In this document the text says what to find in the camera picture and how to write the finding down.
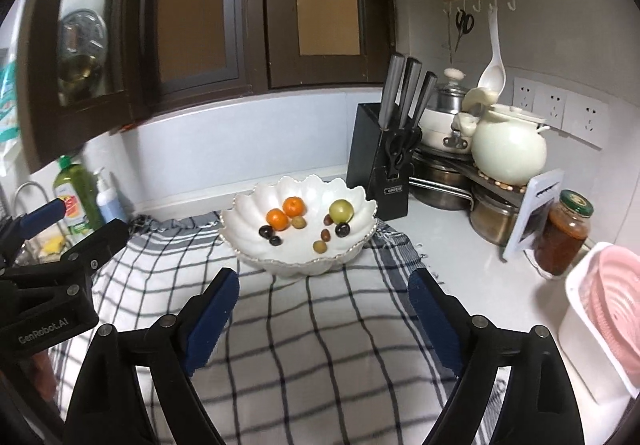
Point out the green dish soap bottle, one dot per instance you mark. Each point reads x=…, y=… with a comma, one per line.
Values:
x=80, y=190

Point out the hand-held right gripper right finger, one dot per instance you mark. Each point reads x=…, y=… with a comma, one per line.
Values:
x=435, y=325

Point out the brown window frame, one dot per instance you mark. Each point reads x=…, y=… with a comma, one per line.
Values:
x=255, y=25

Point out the small chrome faucet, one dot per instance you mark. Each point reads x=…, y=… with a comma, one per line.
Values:
x=20, y=195

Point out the black kitchen scissors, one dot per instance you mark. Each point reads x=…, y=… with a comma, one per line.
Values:
x=400, y=150

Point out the steel pot with lid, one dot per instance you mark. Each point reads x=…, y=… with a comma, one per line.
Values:
x=452, y=95

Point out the white wall power outlets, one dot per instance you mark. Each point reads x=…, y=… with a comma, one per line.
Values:
x=555, y=107

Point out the steel perforated plate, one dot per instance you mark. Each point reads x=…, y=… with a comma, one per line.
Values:
x=82, y=50

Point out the white scalloped bowl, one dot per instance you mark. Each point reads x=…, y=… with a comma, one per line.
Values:
x=300, y=261

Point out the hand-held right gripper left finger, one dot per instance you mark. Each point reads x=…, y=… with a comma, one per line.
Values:
x=212, y=320

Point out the white ceramic pot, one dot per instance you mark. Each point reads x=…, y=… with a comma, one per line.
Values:
x=507, y=147

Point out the hanging printed plastic bag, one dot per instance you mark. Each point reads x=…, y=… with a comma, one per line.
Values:
x=7, y=110

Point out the orange mandarin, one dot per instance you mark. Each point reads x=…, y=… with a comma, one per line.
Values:
x=276, y=219
x=294, y=206

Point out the deep steel pot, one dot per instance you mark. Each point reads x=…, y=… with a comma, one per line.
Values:
x=492, y=220

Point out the white pot rack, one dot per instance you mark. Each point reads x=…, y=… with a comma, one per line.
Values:
x=525, y=220

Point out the wide steel pot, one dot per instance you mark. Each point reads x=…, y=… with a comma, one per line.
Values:
x=437, y=185

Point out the small dark grape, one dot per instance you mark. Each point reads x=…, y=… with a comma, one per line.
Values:
x=275, y=240

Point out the hanging black scissors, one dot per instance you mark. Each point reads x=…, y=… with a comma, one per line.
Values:
x=464, y=22

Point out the white plastic basin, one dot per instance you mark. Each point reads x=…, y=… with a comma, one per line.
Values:
x=582, y=335

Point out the white ladle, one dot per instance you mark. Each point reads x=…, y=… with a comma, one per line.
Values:
x=492, y=75

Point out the white enamel pot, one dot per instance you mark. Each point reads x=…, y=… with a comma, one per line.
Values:
x=440, y=132

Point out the green apple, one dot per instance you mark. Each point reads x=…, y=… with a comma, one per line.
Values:
x=341, y=210

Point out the glass jar of red sauce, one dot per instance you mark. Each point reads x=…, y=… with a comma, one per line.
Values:
x=560, y=240

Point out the black knife block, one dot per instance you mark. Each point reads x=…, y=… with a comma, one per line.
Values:
x=365, y=165

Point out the yellow sponge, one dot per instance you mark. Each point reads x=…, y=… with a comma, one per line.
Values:
x=50, y=246

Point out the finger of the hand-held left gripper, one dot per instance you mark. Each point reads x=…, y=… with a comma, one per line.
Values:
x=42, y=215
x=107, y=240

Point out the blue pump soap bottle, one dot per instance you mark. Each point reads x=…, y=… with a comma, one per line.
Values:
x=111, y=202

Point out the small tan fruit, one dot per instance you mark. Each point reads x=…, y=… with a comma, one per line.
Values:
x=299, y=222
x=320, y=247

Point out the pink plastic colander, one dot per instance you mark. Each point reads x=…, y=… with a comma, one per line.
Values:
x=617, y=315

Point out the black white checked cloth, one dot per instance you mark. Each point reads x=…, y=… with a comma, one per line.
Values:
x=310, y=325

